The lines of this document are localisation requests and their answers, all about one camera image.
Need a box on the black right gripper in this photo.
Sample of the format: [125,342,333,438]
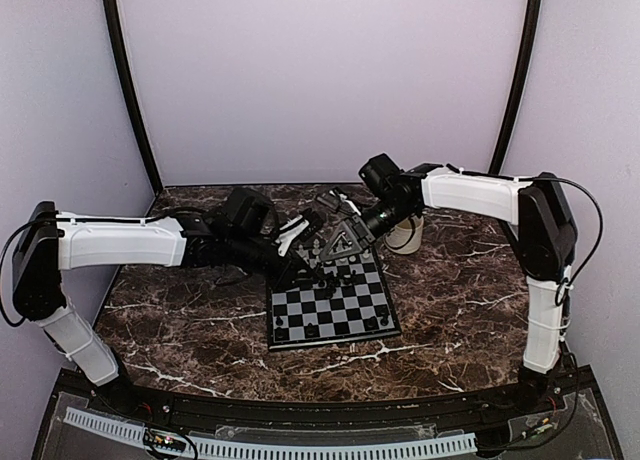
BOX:
[319,196,417,261]

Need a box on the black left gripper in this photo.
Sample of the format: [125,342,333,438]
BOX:
[227,231,321,293]

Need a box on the black white chessboard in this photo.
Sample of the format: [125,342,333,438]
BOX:
[266,248,402,352]

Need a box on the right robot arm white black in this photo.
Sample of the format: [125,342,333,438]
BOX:
[319,154,581,374]

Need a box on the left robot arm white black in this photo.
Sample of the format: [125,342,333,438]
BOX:
[1,202,310,416]

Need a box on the pile of black chess pieces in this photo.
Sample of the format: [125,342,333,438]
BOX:
[317,272,356,300]

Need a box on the cream ceramic mug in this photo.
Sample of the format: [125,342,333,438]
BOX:
[383,216,424,255]

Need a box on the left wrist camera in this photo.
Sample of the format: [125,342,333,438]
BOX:
[222,188,321,256]

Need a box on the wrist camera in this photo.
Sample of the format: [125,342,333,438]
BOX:
[315,153,404,216]
[222,188,321,256]

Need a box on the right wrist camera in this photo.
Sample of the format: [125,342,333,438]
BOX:
[315,153,404,216]

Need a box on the white slotted cable duct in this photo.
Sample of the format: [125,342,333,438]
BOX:
[63,407,477,459]

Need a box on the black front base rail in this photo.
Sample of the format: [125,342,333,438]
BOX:
[49,367,601,439]

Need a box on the left black frame post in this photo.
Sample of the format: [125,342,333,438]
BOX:
[102,0,164,195]

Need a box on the black frame post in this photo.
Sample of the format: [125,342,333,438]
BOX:
[488,0,542,174]
[102,0,164,195]

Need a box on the right black frame post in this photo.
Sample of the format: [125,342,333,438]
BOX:
[488,0,542,174]

